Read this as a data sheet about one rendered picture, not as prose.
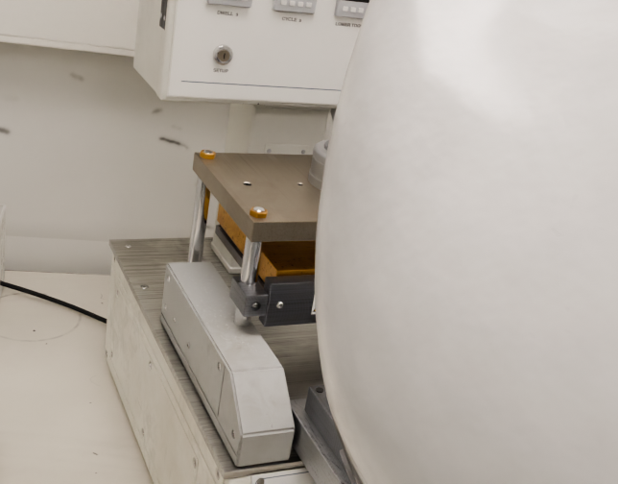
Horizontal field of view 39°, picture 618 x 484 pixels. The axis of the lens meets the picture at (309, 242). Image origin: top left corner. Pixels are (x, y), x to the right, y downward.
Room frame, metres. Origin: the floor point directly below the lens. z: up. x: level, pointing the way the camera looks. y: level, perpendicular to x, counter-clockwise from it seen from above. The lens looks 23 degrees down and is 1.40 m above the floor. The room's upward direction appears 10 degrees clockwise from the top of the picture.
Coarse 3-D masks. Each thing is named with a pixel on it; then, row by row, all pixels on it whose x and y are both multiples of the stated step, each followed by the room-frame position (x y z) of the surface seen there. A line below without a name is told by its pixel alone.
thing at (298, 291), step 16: (240, 288) 0.70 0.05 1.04; (256, 288) 0.70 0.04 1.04; (272, 288) 0.69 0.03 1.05; (288, 288) 0.70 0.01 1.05; (304, 288) 0.71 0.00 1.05; (240, 304) 0.69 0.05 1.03; (256, 304) 0.69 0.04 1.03; (272, 304) 0.69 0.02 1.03; (288, 304) 0.70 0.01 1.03; (304, 304) 0.71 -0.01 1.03; (272, 320) 0.69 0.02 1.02; (288, 320) 0.70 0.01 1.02; (304, 320) 0.71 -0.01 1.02
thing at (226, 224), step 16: (224, 208) 0.85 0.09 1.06; (224, 224) 0.84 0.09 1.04; (224, 240) 0.84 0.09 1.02; (240, 240) 0.80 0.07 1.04; (240, 256) 0.79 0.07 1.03; (272, 256) 0.74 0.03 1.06; (288, 256) 0.75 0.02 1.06; (304, 256) 0.75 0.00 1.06; (272, 272) 0.72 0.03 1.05; (288, 272) 0.72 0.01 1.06; (304, 272) 0.73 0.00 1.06
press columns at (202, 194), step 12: (204, 192) 0.84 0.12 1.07; (204, 204) 0.84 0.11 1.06; (204, 216) 0.84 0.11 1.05; (192, 228) 0.84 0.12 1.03; (204, 228) 0.84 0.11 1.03; (192, 240) 0.84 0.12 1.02; (192, 252) 0.84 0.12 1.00; (252, 252) 0.70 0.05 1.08; (252, 264) 0.70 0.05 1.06; (240, 276) 0.71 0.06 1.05; (252, 276) 0.70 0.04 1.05; (240, 312) 0.70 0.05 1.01; (240, 324) 0.70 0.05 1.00
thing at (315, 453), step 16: (304, 400) 0.65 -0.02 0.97; (304, 416) 0.62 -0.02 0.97; (304, 432) 0.60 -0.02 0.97; (304, 448) 0.60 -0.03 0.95; (320, 448) 0.58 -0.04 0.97; (304, 464) 0.60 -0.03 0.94; (320, 464) 0.57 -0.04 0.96; (336, 464) 0.57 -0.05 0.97; (320, 480) 0.57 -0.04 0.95; (336, 480) 0.55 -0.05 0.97
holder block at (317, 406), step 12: (312, 396) 0.62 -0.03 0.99; (324, 396) 0.62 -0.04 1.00; (312, 408) 0.62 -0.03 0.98; (324, 408) 0.60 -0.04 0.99; (312, 420) 0.62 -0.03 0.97; (324, 420) 0.60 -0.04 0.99; (324, 432) 0.60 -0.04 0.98; (336, 432) 0.58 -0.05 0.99; (336, 444) 0.58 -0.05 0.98; (336, 456) 0.57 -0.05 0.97
